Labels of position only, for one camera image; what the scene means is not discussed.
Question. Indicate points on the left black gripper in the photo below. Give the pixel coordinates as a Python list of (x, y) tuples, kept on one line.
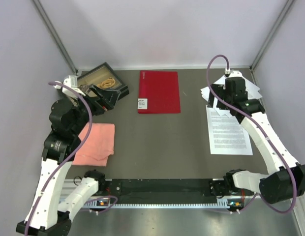
[(106, 100)]

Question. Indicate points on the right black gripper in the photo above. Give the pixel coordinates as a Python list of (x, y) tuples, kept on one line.
[(210, 103)]

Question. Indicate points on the red plastic folder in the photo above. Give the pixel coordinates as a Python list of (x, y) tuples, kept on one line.
[(158, 92)]

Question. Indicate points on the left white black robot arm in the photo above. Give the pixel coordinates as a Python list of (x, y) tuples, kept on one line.
[(71, 125)]

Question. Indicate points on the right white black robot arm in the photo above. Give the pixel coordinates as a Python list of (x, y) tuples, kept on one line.
[(285, 176)]

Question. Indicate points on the yellow rubber bands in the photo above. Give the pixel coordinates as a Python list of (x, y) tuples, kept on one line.
[(108, 83)]

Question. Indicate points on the stack of printed papers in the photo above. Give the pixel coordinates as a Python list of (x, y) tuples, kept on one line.
[(251, 88)]

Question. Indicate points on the black glass-lid display box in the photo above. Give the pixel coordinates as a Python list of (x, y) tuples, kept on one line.
[(104, 77)]

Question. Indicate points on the dark patterned fabric item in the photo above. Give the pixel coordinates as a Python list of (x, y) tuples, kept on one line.
[(85, 89)]

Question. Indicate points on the single printed paper sheet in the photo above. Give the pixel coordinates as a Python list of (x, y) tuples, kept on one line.
[(226, 135)]

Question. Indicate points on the pink folded cloth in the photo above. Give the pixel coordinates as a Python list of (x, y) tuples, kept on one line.
[(98, 146)]

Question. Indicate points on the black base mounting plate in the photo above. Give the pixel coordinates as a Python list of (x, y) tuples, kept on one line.
[(164, 191)]

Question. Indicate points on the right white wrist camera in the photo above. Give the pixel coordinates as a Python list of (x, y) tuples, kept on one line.
[(231, 73)]

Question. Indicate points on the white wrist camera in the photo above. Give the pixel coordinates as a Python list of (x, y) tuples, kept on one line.
[(231, 73), (71, 82)]

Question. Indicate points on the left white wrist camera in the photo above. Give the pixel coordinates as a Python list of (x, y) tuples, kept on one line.
[(71, 82)]

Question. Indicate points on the aluminium frame rail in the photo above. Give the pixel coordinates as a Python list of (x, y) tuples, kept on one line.
[(77, 194)]

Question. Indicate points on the grey slotted cable duct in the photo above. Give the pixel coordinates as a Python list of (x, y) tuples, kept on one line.
[(221, 203)]

